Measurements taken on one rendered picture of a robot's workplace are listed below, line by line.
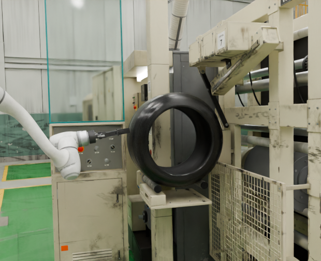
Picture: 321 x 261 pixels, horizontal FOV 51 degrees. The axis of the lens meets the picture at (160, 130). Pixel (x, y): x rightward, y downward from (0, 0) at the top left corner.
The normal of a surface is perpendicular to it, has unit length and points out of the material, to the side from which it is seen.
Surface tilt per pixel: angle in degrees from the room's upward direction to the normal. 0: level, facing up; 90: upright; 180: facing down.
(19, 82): 90
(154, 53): 90
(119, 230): 90
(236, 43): 90
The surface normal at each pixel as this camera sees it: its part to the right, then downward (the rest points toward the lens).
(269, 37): 0.22, -0.26
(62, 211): 0.24, 0.04
